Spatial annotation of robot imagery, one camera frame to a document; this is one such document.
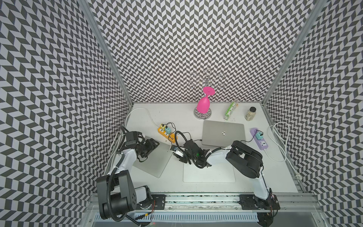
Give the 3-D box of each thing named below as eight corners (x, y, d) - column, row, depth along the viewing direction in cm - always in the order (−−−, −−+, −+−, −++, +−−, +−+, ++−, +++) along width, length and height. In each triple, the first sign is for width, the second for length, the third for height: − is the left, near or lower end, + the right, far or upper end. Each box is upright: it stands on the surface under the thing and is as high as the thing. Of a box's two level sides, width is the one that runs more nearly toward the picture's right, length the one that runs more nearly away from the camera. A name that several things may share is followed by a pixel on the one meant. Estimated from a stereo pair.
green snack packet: (222, 118, 108) (223, 113, 104) (230, 106, 117) (232, 100, 112) (227, 120, 107) (228, 115, 102) (234, 108, 116) (236, 102, 111)
